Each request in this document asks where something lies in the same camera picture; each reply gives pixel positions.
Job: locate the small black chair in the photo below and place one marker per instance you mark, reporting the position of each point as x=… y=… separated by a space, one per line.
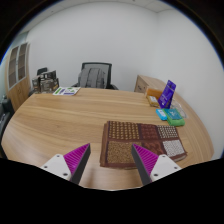
x=41 y=71

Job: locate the black mesh office chair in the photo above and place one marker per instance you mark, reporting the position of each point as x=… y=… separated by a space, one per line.
x=108 y=68

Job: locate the grey backpack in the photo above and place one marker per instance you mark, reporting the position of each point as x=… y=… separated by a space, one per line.
x=91 y=78

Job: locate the black leather armchair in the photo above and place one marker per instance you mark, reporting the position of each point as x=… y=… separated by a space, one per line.
x=5 y=111

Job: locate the brown patterned towel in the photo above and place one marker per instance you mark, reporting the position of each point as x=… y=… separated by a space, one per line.
x=123 y=133

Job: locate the small yellow box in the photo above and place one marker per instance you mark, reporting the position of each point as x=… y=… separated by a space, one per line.
x=153 y=101

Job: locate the low wooden sideboard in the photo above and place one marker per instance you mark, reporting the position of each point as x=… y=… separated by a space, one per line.
x=143 y=83

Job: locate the small dark cardboard box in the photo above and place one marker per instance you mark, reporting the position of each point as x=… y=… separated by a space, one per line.
x=36 y=84

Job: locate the green folded cloth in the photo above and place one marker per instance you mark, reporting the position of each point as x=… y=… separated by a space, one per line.
x=176 y=122

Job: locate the white green leaflet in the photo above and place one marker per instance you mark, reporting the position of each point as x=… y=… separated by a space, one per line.
x=66 y=91

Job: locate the small blue box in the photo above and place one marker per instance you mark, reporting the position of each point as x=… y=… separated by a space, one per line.
x=161 y=114

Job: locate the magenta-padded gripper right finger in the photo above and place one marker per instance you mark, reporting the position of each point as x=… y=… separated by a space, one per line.
x=146 y=160

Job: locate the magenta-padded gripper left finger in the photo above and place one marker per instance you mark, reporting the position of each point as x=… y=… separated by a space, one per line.
x=76 y=159

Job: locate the purple standing card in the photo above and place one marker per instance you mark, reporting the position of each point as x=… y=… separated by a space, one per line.
x=167 y=93

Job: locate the tall wooden glass-door cabinet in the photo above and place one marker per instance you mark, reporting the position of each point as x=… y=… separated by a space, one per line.
x=20 y=90

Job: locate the dark printed cardboard box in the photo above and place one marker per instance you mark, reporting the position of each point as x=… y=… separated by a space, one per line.
x=50 y=83

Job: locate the orange box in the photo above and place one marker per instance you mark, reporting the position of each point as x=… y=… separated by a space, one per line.
x=153 y=92

